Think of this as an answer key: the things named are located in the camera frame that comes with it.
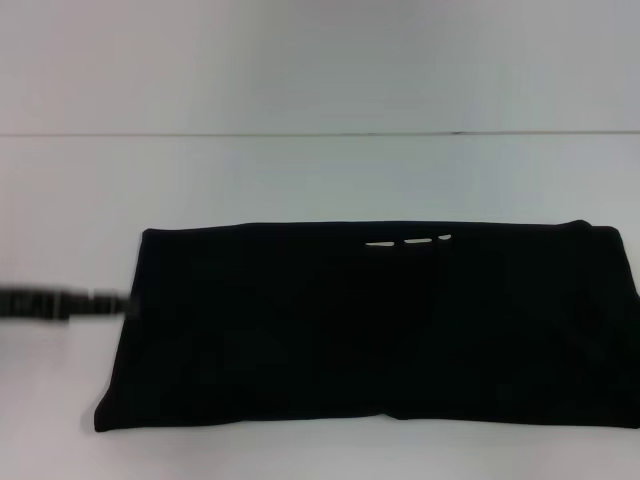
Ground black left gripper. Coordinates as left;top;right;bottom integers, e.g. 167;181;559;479
0;285;141;322

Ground black t-shirt with white print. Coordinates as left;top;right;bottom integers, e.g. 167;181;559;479
93;218;640;435

